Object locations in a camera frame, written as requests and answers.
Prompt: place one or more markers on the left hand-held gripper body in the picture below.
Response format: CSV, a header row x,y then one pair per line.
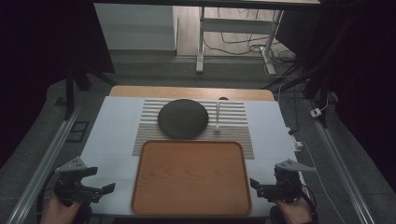
x,y
71,183

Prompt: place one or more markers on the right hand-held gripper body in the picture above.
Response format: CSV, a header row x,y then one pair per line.
x,y
285,186

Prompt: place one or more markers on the person's right hand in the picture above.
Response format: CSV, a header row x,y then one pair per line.
x,y
294,212

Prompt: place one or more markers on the person's left hand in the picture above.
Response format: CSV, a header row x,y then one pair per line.
x,y
59,212

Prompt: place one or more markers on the white plug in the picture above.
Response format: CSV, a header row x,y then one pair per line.
x,y
297,144

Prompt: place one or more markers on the white table cover sheet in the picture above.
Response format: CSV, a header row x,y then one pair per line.
x,y
115,130

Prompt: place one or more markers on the striped woven placemat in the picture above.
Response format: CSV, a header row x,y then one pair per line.
x,y
232,140

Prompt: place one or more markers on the brown wooden tray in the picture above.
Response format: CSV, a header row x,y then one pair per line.
x,y
191,179

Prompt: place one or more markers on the white spoon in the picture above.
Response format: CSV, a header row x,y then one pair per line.
x,y
217,121

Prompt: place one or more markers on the white power adapter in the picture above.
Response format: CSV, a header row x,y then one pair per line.
x,y
316,113

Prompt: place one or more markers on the dark round plate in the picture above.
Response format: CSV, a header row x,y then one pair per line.
x,y
183,118

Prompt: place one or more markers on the light wooden table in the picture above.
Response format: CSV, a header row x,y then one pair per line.
x,y
186,92

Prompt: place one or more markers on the aluminium rail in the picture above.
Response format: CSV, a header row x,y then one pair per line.
x,y
341,165
43,165

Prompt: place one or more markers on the white desk frame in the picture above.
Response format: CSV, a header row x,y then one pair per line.
x,y
236,25

